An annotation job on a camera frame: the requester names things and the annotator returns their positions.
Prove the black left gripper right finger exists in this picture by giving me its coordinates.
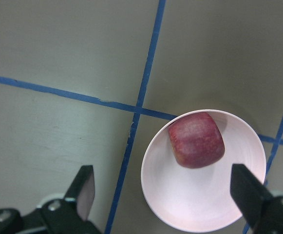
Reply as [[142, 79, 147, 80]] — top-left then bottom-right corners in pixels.
[[230, 164, 273, 229]]

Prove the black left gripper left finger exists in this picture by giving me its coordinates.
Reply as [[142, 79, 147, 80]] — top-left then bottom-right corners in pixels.
[[64, 165, 95, 221]]

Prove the pink plate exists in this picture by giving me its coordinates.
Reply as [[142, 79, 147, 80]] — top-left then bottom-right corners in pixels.
[[141, 109, 266, 233]]

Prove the red apple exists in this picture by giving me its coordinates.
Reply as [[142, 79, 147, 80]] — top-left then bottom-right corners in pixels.
[[168, 112, 225, 169]]

